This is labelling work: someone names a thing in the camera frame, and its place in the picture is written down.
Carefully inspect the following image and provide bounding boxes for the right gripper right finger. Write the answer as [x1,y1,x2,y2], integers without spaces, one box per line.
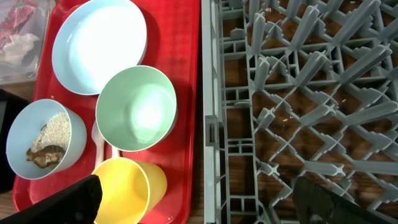
[293,177,397,224]

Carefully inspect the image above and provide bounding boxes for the white plastic spoon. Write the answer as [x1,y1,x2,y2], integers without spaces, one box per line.
[91,121,104,169]

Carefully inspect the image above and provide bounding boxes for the grey dishwasher rack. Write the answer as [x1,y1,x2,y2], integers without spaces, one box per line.
[201,0,397,223]

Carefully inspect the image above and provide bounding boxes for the white napkin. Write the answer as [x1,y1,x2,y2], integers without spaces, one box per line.
[1,33,40,65]

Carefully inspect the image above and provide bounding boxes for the mint green bowl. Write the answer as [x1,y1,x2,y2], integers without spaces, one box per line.
[96,65,178,152]

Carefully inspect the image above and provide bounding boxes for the red snack wrapper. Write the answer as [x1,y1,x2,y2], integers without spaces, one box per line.
[1,0,38,51]

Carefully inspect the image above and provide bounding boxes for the light blue plate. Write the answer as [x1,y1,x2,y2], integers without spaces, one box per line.
[52,0,147,95]

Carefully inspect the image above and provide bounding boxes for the light blue food bowl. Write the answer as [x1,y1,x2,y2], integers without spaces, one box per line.
[6,99,87,180]

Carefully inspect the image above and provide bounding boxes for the yellow plastic cup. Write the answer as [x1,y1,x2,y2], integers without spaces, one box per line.
[93,157,167,224]

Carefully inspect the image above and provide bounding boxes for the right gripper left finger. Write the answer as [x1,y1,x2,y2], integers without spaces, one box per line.
[1,175,103,224]

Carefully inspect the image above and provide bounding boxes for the black waste tray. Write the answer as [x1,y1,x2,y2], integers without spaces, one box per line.
[0,88,30,194]

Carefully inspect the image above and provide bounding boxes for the rice and meat leftovers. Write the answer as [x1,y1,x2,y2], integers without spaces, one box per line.
[26,113,71,169]

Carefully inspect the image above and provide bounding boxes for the white plastic fork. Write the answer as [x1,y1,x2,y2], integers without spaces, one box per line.
[111,146,120,159]

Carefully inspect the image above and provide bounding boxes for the clear plastic waste bin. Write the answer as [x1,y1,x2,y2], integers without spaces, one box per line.
[1,0,55,85]

